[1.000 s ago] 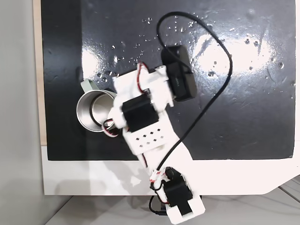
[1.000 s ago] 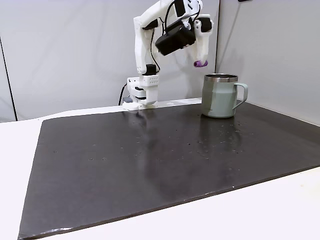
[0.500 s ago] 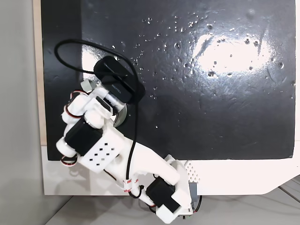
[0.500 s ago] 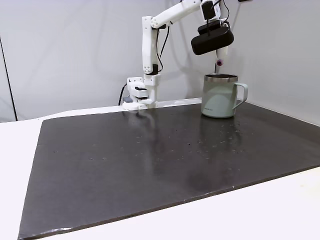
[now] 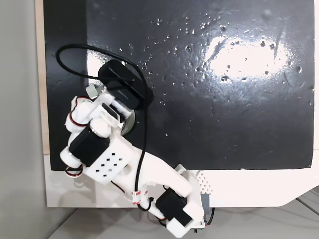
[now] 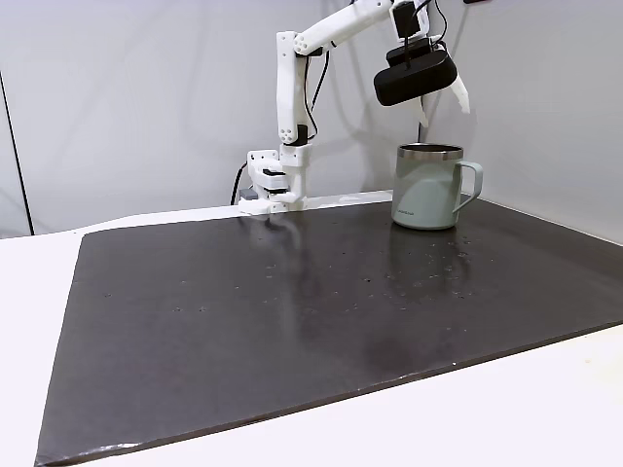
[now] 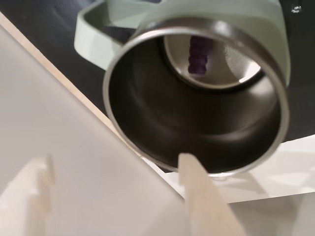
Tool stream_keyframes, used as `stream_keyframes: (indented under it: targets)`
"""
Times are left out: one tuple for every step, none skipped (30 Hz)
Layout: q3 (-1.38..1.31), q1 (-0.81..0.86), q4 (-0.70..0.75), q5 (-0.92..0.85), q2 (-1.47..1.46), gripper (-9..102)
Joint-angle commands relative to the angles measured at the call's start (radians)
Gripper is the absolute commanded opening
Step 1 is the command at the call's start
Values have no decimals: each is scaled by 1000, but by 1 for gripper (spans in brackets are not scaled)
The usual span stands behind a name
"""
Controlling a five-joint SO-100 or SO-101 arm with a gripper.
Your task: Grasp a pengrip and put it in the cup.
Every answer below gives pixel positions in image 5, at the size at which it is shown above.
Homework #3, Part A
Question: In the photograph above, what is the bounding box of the black table mat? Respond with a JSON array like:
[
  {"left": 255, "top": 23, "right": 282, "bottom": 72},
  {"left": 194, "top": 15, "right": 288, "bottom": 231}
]
[{"left": 43, "top": 0, "right": 315, "bottom": 172}]

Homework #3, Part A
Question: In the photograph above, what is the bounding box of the white tape with red print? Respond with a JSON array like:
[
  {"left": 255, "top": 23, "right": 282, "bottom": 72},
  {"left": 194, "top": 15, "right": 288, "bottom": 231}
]
[{"left": 130, "top": 190, "right": 149, "bottom": 205}]

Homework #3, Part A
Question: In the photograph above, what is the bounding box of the black webcam box with clamp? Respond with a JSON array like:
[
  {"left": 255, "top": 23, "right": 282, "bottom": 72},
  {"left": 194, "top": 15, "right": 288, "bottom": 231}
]
[{"left": 97, "top": 59, "right": 155, "bottom": 112}]

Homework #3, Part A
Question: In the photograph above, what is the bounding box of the black webcam cable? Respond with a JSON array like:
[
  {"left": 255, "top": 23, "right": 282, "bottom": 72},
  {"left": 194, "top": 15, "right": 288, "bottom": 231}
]
[{"left": 56, "top": 43, "right": 154, "bottom": 213}]

